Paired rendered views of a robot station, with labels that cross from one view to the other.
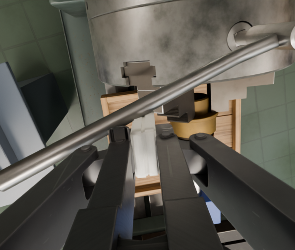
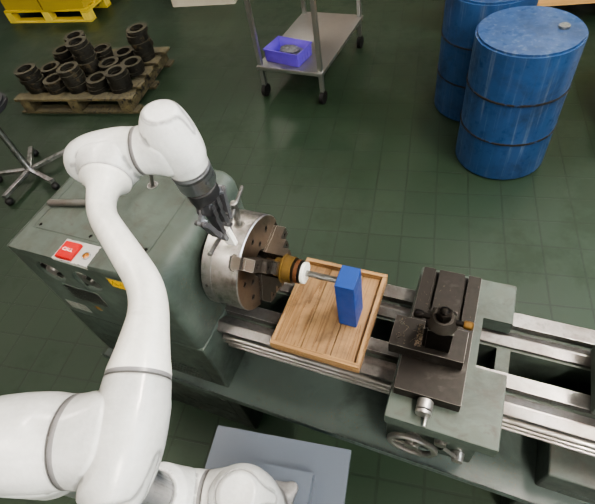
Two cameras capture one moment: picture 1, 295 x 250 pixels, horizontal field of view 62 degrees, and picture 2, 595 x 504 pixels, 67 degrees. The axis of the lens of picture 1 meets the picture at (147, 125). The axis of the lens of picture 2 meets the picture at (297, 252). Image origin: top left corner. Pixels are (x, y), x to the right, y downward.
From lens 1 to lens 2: 1.11 m
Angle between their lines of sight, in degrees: 49
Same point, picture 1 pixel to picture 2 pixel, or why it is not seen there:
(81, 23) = (235, 384)
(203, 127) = (287, 259)
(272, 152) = not seen: hidden behind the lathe
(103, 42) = (220, 277)
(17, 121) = (264, 448)
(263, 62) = (252, 220)
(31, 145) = (291, 451)
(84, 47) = (253, 391)
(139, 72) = (234, 263)
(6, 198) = not seen: outside the picture
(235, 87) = (278, 243)
